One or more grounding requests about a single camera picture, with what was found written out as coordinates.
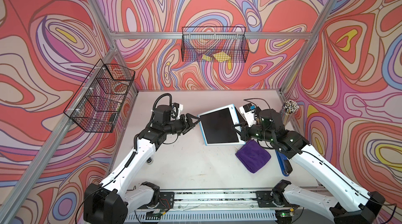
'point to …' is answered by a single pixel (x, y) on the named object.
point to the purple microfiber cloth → (253, 156)
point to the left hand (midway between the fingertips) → (200, 123)
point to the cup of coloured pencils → (289, 108)
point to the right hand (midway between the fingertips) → (233, 130)
